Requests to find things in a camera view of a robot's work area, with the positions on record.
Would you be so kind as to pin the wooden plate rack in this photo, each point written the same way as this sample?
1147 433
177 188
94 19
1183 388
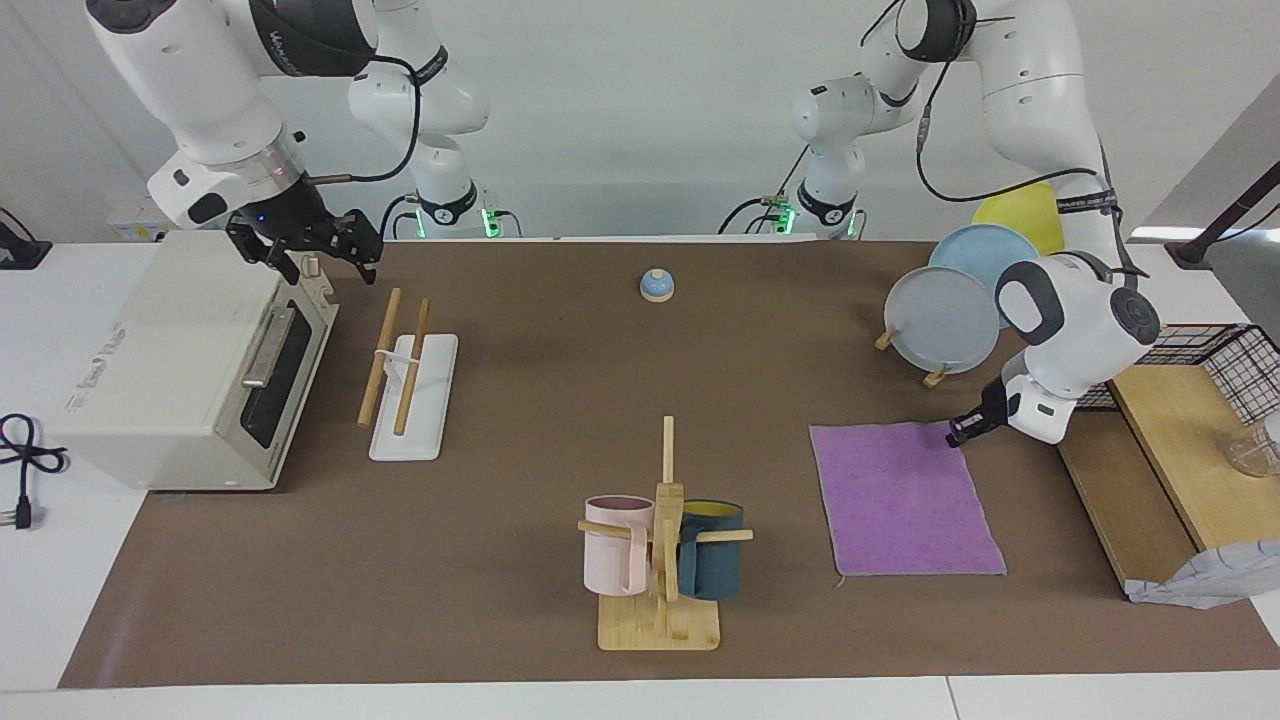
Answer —
935 378

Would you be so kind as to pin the wooden step shelf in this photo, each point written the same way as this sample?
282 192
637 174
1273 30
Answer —
1130 500

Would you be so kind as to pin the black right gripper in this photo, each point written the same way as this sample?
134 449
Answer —
300 228

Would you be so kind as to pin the black clamp mount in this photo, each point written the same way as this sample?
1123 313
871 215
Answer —
20 255

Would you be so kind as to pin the purple and grey towel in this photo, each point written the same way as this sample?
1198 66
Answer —
900 500

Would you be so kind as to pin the wooden mug tree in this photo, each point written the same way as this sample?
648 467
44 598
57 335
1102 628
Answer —
690 630

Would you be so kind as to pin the yellow plate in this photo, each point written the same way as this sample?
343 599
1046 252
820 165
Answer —
1020 215

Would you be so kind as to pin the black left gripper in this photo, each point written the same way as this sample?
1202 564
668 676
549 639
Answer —
992 408

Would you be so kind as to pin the brown table mat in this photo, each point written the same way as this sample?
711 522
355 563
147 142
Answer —
500 560

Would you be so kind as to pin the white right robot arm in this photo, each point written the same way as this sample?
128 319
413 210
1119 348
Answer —
190 90

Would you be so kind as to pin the white crumpled cloth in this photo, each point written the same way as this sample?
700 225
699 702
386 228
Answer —
1220 582

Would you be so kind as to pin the white and wooden towel rack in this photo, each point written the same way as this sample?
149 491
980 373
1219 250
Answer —
420 410

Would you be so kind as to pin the blue service bell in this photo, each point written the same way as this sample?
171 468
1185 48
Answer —
657 288

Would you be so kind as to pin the white power box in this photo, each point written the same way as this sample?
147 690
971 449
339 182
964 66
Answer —
135 232

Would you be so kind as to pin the dark teal mug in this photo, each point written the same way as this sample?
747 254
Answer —
715 570

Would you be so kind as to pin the white toaster oven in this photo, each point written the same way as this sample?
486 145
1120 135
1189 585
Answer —
170 360

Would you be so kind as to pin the grey plate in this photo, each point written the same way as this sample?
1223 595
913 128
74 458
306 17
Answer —
940 325

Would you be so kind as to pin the clear glass cup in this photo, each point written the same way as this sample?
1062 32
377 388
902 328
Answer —
1255 455

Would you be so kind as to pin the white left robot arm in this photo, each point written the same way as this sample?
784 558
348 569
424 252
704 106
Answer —
1080 310

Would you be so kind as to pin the black stand pole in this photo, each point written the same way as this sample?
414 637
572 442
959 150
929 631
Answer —
1195 248

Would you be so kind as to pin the light blue plate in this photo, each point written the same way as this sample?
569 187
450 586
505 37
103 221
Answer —
975 250

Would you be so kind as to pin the pink mug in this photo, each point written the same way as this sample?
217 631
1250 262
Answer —
605 560

